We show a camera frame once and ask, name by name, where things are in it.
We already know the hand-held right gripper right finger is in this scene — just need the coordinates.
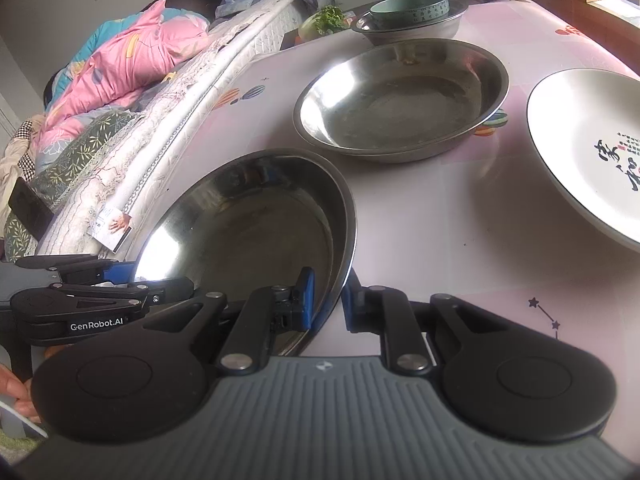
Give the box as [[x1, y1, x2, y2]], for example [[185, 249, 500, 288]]
[[341, 269, 507, 377]]

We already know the beige cloth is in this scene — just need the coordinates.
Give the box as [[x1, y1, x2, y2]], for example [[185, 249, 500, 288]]
[[0, 114, 47, 202]]

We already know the pink floral quilt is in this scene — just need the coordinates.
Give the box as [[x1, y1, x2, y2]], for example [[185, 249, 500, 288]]
[[34, 0, 214, 162]]

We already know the teal ceramic bowl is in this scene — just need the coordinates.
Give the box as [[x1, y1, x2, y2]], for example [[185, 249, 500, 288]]
[[369, 0, 450, 31]]

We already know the white quilted mattress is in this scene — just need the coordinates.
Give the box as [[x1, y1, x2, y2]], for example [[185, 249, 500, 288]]
[[36, 0, 322, 262]]

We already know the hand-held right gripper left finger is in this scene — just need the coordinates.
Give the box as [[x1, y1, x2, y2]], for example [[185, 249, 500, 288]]
[[142, 266, 317, 375]]

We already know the pink printed tablecloth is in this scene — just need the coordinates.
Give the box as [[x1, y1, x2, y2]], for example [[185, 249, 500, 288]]
[[135, 0, 640, 361]]

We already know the green lettuce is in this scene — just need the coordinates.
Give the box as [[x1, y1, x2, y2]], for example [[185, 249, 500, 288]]
[[298, 5, 351, 42]]

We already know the person's left hand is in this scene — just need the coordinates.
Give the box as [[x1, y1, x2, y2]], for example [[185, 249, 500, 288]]
[[0, 363, 44, 424]]

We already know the white mattress tag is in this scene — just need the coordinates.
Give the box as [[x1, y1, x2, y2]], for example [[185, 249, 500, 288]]
[[90, 204, 134, 254]]

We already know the black phone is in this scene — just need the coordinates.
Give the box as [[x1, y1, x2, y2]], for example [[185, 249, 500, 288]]
[[7, 177, 55, 244]]

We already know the steel bowl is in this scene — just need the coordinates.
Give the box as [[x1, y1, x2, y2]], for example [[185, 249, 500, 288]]
[[349, 2, 470, 51]]

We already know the white ceramic plate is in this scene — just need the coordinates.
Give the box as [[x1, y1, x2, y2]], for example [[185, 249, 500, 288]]
[[526, 68, 640, 254]]

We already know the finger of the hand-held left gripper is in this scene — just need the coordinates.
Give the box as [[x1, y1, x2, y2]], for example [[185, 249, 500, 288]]
[[49, 277, 196, 313], [14, 254, 138, 286]]

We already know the large steel plate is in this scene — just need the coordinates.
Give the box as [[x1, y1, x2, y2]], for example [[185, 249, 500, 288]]
[[293, 39, 510, 164], [134, 148, 359, 357]]

